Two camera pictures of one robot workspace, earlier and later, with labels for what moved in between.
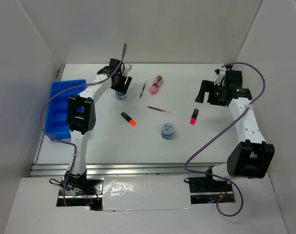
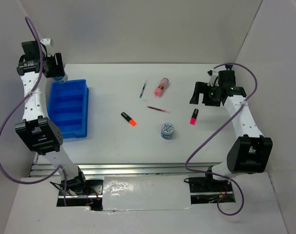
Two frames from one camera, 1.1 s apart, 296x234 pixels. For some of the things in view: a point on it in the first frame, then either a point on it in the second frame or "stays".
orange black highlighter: (131, 121) stays
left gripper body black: (120, 74) -> (56, 65)
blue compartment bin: (57, 110) stays
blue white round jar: (120, 96) -> (58, 78)
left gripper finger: (127, 85) -> (60, 70)
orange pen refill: (159, 109) stays
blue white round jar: (167, 130) stays
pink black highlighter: (194, 117) stays
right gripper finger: (214, 95) stays
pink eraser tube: (153, 89) -> (158, 91)
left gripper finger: (117, 83) -> (49, 66)
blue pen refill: (141, 94) stays
